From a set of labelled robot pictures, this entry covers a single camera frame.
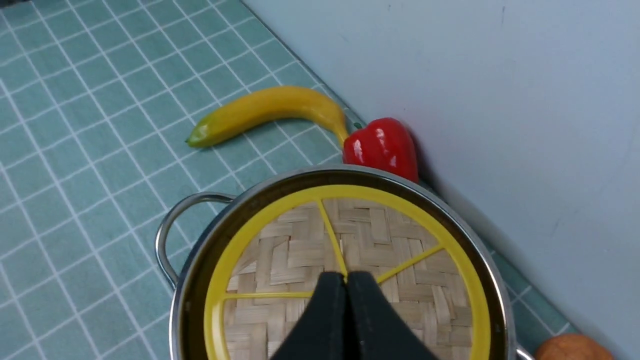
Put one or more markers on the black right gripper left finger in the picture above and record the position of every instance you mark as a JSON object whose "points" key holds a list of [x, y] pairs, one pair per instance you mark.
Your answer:
{"points": [[319, 332]]}

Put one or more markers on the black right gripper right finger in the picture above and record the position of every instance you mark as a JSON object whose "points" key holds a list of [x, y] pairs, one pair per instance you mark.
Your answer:
{"points": [[374, 330]]}

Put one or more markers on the yellow woven steamer lid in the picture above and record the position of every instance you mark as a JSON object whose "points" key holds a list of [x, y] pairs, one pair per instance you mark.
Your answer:
{"points": [[266, 275]]}

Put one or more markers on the stainless steel pot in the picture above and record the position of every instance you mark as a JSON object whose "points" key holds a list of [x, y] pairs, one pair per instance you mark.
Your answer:
{"points": [[195, 232]]}

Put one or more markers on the red toy bell pepper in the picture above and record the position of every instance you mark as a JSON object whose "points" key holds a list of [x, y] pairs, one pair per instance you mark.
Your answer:
{"points": [[384, 144]]}

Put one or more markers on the brown toy potato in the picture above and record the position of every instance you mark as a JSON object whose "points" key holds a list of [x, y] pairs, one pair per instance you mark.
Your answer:
{"points": [[572, 346]]}

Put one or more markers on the yellow toy banana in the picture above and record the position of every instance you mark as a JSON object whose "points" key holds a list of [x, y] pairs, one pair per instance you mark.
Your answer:
{"points": [[267, 105]]}

